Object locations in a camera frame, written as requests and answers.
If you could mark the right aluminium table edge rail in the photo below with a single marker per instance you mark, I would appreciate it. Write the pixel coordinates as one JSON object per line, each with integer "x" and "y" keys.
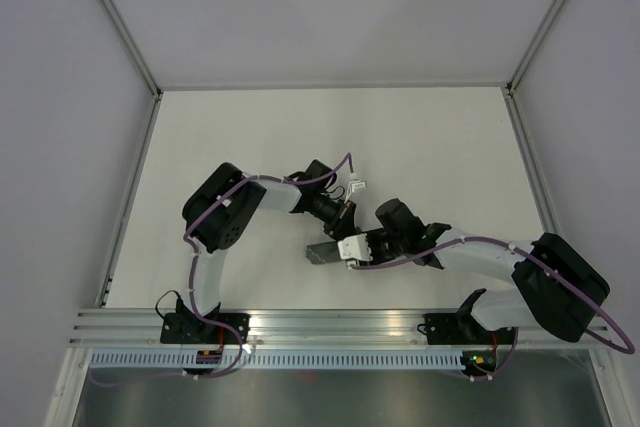
{"x": 545, "y": 197}

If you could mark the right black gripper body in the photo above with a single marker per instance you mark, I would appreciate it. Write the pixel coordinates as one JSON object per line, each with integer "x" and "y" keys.
{"x": 385, "y": 246}

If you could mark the aluminium mounting rail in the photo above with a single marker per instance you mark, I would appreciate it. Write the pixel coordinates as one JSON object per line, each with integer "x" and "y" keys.
{"x": 271, "y": 329}

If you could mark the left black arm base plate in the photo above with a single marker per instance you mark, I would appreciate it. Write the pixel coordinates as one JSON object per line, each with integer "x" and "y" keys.
{"x": 186, "y": 329}

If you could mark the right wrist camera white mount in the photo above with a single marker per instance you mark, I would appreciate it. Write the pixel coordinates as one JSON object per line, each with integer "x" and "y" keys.
{"x": 355, "y": 251}

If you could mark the aluminium frame post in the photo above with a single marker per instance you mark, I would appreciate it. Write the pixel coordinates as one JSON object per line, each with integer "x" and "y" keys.
{"x": 130, "y": 46}
{"x": 543, "y": 30}

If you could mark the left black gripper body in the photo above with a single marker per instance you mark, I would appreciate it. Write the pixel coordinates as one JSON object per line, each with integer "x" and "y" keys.
{"x": 341, "y": 217}

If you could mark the left aluminium frame post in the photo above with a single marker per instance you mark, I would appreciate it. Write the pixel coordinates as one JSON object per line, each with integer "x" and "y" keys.
{"x": 130, "y": 46}

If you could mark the left aluminium table edge rail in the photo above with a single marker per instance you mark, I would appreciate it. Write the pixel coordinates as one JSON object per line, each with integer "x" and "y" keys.
{"x": 131, "y": 186}

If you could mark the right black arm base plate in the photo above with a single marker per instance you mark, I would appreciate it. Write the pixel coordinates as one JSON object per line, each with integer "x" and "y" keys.
{"x": 450, "y": 329}

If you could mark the aluminium table edge rail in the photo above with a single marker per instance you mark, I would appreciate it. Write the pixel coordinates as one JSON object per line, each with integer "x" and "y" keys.
{"x": 545, "y": 197}
{"x": 131, "y": 186}

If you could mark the white slotted cable duct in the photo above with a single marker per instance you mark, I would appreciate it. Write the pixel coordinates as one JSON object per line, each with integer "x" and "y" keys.
{"x": 280, "y": 359}

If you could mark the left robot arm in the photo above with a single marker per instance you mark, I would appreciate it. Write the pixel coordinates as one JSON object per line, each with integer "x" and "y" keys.
{"x": 220, "y": 210}

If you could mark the right aluminium frame post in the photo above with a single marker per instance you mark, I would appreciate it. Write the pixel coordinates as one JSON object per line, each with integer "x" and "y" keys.
{"x": 543, "y": 30}

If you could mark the back aluminium frame bar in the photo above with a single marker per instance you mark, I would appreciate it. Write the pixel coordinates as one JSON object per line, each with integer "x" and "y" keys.
{"x": 335, "y": 85}

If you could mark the grey cloth napkin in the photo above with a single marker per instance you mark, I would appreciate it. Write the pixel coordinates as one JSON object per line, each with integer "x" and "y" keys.
{"x": 324, "y": 253}

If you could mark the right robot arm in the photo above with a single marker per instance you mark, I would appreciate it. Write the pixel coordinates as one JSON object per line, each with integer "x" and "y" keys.
{"x": 441, "y": 246}

